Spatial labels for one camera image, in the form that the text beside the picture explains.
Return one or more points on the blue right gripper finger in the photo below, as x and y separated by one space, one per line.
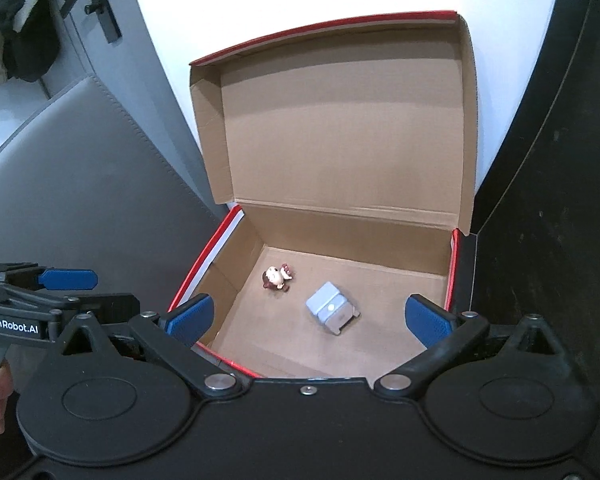
68 279

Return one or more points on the grey leather headboard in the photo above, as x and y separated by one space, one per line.
83 187

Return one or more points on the light blue white charger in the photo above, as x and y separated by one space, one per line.
331 308

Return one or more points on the black door handle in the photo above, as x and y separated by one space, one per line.
103 10

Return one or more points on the red cardboard shoe box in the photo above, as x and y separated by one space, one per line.
348 150

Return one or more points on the small brown-haired doll figurine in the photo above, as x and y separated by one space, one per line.
277 279

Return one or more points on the dark hanging clothes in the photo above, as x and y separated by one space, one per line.
29 43

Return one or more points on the black cabinet panel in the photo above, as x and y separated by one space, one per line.
538 209

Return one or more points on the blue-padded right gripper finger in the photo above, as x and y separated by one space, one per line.
170 340
448 338

